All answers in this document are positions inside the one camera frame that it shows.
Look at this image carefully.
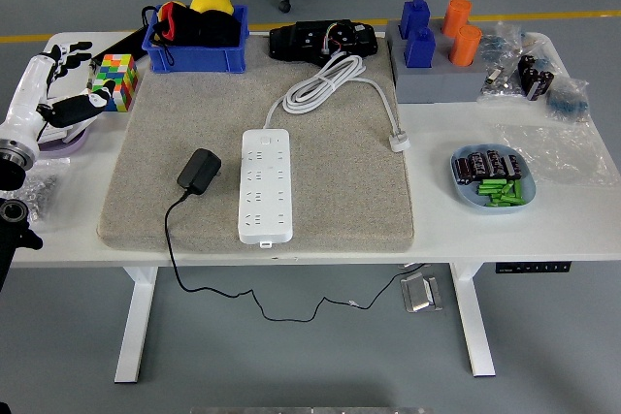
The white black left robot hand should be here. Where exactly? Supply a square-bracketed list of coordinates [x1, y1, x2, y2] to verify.
[0, 41, 116, 156]

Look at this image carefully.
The thin black adapter cord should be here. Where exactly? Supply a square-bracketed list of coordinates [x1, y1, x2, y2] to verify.
[163, 189, 427, 323]

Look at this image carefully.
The black plug adapter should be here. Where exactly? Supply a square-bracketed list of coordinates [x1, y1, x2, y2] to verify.
[176, 147, 223, 197]

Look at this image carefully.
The white power strip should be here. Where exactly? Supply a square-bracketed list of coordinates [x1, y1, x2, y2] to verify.
[238, 128, 295, 246]

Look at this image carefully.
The purple plate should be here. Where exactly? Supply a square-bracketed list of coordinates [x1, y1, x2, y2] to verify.
[36, 126, 91, 157]

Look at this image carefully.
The multicolour puzzle cube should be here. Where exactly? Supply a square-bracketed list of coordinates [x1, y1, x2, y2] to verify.
[90, 52, 140, 113]

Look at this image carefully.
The clear bag of screws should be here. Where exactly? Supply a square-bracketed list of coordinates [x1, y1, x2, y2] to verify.
[18, 156, 72, 231]

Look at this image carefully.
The black flat bar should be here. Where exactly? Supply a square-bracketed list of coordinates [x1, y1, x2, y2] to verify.
[89, 28, 148, 66]

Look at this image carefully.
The blue plastic bin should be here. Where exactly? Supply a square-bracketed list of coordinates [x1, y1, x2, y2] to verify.
[141, 4, 250, 75]

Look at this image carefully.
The black red cloth bag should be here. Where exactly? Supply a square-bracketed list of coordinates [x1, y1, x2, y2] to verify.
[140, 0, 244, 66]

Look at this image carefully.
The yellow ball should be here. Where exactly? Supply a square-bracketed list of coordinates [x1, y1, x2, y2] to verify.
[188, 0, 235, 16]

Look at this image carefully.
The white table leg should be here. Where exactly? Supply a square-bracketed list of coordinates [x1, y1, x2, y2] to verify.
[449, 262, 497, 378]
[114, 266, 159, 384]

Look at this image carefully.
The black electronic device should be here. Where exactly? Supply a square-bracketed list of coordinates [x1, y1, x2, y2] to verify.
[268, 18, 379, 66]

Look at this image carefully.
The grey-brown mat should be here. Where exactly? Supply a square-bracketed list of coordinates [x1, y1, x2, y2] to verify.
[95, 34, 416, 254]

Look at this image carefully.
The blue bottle-shaped block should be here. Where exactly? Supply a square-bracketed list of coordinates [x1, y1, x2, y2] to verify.
[404, 26, 437, 69]
[398, 0, 432, 41]

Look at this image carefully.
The grey block holder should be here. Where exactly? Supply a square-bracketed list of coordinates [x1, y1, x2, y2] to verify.
[385, 18, 491, 105]

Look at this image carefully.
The orange cylinder block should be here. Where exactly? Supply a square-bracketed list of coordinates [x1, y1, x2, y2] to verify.
[441, 0, 474, 39]
[448, 24, 483, 67]

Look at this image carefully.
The metal floor pedal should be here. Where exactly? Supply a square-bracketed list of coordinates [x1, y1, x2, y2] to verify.
[399, 271, 443, 314]

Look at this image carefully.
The black cylindrical capacitor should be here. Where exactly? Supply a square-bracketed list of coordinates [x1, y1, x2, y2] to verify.
[516, 54, 537, 85]
[484, 147, 507, 176]
[522, 67, 542, 101]
[453, 156, 474, 185]
[467, 150, 489, 178]
[502, 153, 523, 180]
[534, 69, 556, 103]

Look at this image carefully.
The light blue plate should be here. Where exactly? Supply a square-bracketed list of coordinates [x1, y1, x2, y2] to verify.
[449, 143, 537, 215]

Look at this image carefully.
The clear bag of metal parts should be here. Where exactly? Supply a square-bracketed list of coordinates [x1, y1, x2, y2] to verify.
[477, 60, 529, 105]

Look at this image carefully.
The clear bag of blue resistors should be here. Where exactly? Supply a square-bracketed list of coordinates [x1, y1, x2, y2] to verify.
[478, 20, 524, 66]

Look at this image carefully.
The small clear plastic bag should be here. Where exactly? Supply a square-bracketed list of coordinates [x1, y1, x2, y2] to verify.
[519, 31, 554, 69]

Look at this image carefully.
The large empty clear bag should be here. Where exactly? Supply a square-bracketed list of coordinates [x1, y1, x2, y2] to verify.
[494, 122, 620, 188]

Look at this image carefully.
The black table control panel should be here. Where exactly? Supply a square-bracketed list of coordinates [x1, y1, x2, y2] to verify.
[494, 261, 572, 274]

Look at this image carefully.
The clear bag of blue parts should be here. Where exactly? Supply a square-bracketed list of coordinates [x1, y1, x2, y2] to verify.
[543, 77, 592, 124]

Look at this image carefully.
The white wall socket panel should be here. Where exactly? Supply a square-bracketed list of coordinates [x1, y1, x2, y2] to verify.
[37, 123, 74, 145]

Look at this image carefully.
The white power strip cord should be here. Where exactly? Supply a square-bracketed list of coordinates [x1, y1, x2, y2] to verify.
[263, 53, 411, 153]

